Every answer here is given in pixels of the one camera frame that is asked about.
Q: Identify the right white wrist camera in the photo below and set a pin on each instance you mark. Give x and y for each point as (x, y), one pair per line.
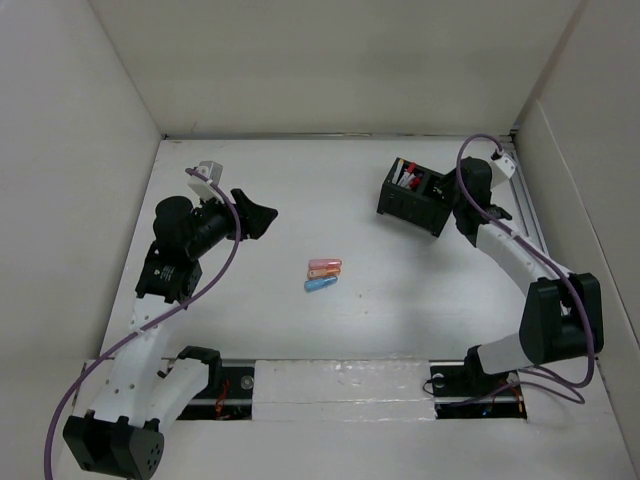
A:
(502, 167)

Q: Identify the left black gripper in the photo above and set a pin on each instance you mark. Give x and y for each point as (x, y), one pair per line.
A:
(254, 218)

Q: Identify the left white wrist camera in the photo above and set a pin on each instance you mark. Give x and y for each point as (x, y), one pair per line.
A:
(203, 177)

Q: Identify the pink highlighter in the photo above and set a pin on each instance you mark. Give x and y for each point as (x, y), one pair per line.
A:
(326, 263)

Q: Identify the black slatted pen holder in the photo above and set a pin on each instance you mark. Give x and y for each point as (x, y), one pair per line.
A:
(423, 207)

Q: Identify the blue highlighter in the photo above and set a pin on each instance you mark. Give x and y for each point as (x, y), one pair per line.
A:
(313, 285)

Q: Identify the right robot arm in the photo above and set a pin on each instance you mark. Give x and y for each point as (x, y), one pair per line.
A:
(562, 317)

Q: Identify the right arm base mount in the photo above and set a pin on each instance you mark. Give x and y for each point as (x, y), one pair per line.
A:
(460, 390)

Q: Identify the orange highlighter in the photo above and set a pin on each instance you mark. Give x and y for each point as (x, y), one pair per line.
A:
(323, 272)

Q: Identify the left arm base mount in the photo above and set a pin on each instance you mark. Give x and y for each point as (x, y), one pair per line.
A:
(229, 400)

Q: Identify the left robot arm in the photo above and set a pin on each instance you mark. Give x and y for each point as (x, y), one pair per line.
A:
(122, 434)

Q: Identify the blue capped marker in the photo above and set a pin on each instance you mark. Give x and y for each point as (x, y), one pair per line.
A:
(407, 181)

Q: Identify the yellow capped marker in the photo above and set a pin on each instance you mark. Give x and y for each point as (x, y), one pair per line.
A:
(397, 171)

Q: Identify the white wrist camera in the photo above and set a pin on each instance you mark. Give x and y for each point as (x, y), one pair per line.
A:
(502, 167)
(203, 177)

